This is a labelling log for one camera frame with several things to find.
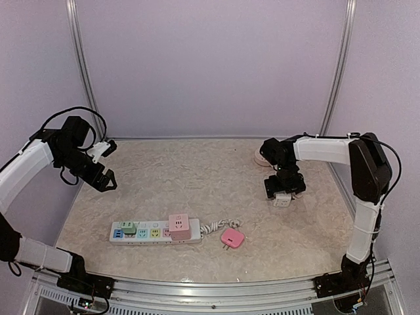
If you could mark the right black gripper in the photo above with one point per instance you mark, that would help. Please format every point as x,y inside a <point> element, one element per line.
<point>272,186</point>

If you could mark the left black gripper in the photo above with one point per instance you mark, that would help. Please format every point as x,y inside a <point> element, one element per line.
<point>100,185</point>

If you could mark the white cube socket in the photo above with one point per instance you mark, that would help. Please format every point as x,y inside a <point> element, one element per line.
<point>282,200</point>

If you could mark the green plug adapter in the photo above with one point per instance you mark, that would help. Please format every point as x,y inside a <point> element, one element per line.
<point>128,227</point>

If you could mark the white multicolour power strip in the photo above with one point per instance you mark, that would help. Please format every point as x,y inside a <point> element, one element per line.
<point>152,233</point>

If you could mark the pink plug adapter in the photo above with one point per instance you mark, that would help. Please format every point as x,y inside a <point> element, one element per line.
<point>232,238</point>

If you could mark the pink cube socket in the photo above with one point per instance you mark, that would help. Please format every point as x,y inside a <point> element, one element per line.
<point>179,227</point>

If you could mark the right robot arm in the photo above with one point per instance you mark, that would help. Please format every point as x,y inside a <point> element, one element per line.
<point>370,173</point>

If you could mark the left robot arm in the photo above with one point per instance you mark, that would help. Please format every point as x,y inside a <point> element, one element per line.
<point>64,149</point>

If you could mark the pink round socket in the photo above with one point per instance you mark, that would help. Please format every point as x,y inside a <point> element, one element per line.
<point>260,160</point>

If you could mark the small circuit board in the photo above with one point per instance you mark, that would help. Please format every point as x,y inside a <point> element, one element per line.
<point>85,303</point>

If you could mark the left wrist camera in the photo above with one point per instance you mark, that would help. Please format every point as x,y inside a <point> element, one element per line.
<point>101,149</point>

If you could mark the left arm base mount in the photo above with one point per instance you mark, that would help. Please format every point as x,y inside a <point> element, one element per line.
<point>91,284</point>

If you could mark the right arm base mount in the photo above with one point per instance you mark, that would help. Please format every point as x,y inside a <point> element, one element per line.
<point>335,284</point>

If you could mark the aluminium front rail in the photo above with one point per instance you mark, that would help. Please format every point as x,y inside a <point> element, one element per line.
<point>290,296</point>

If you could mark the left aluminium frame post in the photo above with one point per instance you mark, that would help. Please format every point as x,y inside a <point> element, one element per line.
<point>75,30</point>

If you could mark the aluminium frame post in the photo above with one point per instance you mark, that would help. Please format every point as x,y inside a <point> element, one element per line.
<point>340,65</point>
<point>75,30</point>

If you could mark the right aluminium frame post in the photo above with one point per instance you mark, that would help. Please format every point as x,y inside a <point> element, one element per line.
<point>340,65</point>

